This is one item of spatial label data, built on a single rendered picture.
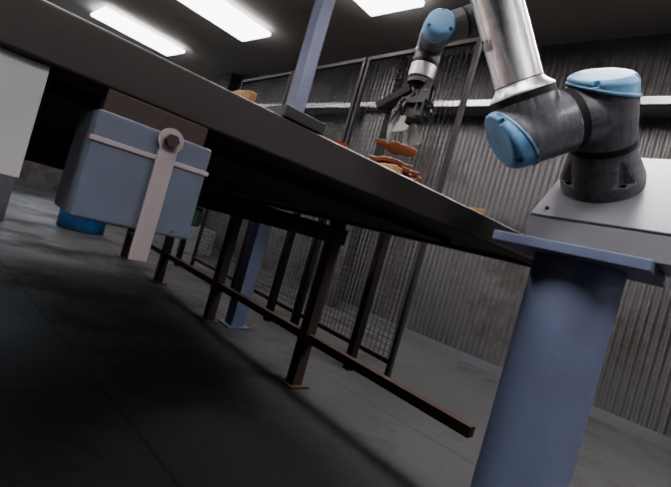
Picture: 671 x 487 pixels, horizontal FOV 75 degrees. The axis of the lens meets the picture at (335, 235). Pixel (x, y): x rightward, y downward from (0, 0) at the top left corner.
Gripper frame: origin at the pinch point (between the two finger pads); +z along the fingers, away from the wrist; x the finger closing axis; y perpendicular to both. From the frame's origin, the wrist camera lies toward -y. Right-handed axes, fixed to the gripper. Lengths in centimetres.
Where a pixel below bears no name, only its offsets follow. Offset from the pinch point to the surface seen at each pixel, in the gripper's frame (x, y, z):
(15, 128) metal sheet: -91, 12, 28
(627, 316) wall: 286, 59, 26
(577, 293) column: -14, 56, 28
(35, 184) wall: 245, -945, 90
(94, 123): -86, 16, 25
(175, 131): -78, 18, 23
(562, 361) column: -14, 56, 41
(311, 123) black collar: -58, 20, 14
